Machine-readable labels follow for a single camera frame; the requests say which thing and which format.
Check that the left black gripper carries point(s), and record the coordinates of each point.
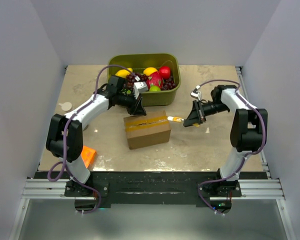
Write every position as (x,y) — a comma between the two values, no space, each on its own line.
(136,108)

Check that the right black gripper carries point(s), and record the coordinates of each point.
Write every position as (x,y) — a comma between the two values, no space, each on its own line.
(194,117)

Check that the yellow utility knife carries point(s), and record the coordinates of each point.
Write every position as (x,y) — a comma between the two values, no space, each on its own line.
(176,119)

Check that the brown taped cardboard box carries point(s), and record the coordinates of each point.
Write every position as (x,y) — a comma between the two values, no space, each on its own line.
(149,130)

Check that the olive green plastic bin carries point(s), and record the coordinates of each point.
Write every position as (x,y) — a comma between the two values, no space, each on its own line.
(139,62)

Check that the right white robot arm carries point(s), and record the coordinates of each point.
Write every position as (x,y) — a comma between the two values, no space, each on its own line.
(248,133)

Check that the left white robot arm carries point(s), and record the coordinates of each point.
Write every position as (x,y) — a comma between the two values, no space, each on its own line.
(65,134)

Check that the green lime fruit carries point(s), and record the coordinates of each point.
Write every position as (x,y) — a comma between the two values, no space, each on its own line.
(154,88)

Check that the red grape bunch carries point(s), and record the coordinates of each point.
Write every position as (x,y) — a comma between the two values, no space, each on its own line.
(130,80)

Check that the yellow mango fruit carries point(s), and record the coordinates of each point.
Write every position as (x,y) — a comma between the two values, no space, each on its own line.
(123,73)

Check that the yellow lemon fruit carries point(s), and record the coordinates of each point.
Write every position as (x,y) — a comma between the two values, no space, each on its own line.
(149,70)

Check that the red apple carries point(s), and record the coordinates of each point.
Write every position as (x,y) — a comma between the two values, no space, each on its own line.
(165,72)

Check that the orange patterned block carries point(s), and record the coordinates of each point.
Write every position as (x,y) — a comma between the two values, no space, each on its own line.
(88,156)

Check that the bottle with beige cap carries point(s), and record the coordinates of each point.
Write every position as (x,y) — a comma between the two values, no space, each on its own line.
(66,106)

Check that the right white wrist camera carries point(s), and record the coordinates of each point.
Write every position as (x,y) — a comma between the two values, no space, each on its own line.
(196,93)

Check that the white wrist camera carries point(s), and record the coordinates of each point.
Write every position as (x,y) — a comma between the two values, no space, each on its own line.
(139,86)
(196,93)

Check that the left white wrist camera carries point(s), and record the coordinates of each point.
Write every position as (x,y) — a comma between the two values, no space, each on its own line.
(139,86)

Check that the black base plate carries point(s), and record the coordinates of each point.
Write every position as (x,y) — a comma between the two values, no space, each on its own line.
(105,189)

